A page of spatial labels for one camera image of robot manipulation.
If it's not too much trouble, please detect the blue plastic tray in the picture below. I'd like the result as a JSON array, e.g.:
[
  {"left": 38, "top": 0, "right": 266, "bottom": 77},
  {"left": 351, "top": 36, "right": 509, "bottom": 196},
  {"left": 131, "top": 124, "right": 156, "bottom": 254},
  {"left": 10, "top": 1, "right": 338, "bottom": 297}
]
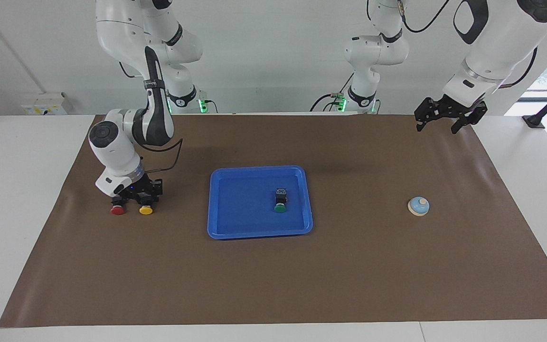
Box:
[{"left": 207, "top": 165, "right": 313, "bottom": 240}]

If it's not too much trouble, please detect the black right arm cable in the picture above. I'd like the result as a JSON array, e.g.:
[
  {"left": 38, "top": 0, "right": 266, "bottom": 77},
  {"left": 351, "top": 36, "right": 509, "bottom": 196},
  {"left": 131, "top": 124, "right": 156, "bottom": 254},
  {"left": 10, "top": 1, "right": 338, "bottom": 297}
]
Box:
[{"left": 118, "top": 61, "right": 183, "bottom": 173}]

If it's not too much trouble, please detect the black left base cable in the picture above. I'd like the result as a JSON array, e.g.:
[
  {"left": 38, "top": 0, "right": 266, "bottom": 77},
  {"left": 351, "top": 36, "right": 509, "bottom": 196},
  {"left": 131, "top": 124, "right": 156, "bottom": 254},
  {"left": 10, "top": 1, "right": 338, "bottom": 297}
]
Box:
[{"left": 310, "top": 72, "right": 356, "bottom": 113}]

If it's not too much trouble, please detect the brown paper table mat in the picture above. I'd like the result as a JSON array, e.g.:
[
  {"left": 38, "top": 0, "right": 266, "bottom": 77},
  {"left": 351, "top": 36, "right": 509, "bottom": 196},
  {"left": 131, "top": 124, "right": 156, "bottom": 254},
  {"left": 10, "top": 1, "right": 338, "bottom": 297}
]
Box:
[{"left": 0, "top": 114, "right": 547, "bottom": 328}]

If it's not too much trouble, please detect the white wall socket box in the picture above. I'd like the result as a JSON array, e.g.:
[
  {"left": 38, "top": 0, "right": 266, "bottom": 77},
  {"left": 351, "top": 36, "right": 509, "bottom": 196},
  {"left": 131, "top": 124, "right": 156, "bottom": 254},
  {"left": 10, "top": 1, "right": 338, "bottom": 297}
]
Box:
[{"left": 21, "top": 92, "right": 68, "bottom": 116}]

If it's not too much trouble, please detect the light blue service bell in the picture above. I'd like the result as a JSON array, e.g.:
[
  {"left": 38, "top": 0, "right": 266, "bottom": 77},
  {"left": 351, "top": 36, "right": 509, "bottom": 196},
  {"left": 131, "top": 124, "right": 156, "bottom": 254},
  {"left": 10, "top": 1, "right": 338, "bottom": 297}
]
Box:
[{"left": 407, "top": 196, "right": 430, "bottom": 217}]

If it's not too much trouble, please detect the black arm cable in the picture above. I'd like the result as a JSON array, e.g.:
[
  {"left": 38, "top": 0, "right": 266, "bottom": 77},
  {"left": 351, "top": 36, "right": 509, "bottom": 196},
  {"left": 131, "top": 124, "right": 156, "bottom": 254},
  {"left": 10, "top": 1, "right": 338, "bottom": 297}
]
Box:
[
  {"left": 118, "top": 61, "right": 183, "bottom": 173},
  {"left": 397, "top": 0, "right": 538, "bottom": 89}
]

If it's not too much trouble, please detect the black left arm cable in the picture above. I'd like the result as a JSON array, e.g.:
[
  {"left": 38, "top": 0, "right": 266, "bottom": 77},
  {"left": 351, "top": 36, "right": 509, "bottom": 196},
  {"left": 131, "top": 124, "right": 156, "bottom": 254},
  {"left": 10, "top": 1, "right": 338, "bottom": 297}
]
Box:
[{"left": 397, "top": 0, "right": 538, "bottom": 89}]

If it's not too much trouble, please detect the green mushroom push button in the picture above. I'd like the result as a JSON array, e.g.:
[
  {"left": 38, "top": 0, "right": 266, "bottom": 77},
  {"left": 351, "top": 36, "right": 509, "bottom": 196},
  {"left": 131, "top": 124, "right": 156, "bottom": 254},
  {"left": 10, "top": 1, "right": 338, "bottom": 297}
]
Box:
[{"left": 273, "top": 188, "right": 288, "bottom": 213}]

